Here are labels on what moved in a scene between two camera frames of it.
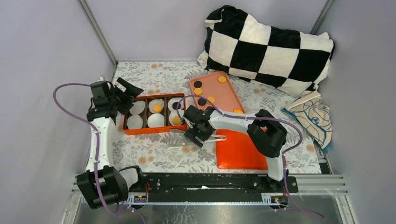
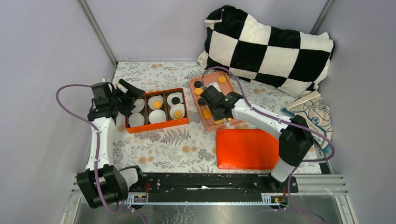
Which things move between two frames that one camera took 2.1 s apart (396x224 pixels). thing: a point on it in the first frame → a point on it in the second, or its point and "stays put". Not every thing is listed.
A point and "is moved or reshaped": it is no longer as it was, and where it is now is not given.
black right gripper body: x=194 y=130 → x=215 y=114
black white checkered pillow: x=293 y=62 stays put
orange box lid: x=237 y=152 stays put
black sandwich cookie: x=201 y=102 stays put
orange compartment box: x=155 y=114 is moved or reshaped
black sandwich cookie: x=174 y=105 is moved or reshaped
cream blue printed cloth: x=314 y=116 stays put
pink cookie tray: x=218 y=88 stays put
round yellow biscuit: x=222 y=79 stays put
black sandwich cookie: x=197 y=84 stays put
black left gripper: x=130 y=94 stays put
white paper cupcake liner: x=174 y=113 → x=177 y=107
